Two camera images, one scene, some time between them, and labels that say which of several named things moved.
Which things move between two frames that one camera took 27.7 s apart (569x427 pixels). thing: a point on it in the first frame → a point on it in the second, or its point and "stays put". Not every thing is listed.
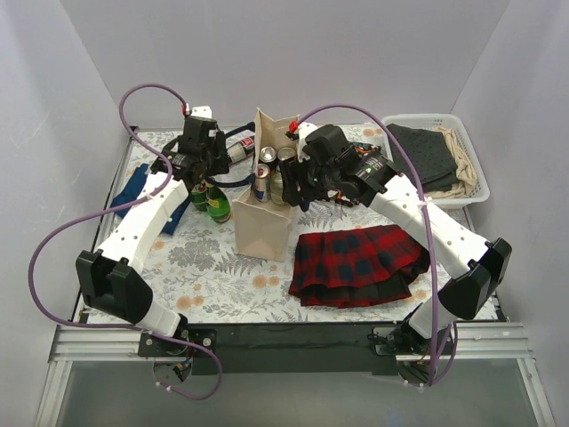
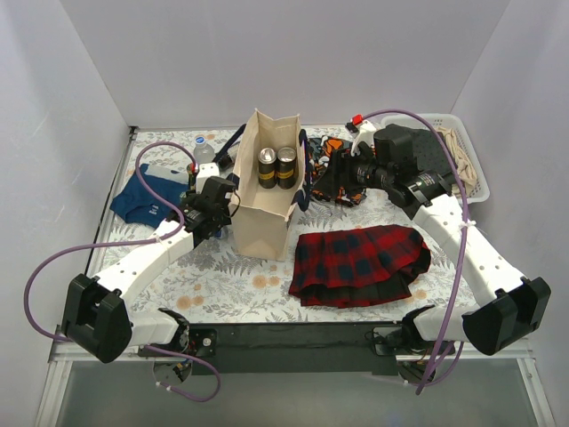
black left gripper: x=196 y=176 → x=212 y=223
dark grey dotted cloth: x=430 y=153 stays put
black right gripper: x=291 y=183 → x=348 y=161
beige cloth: x=466 y=175 stays put
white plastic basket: x=432 y=121 stays put
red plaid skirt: x=356 y=266 stays put
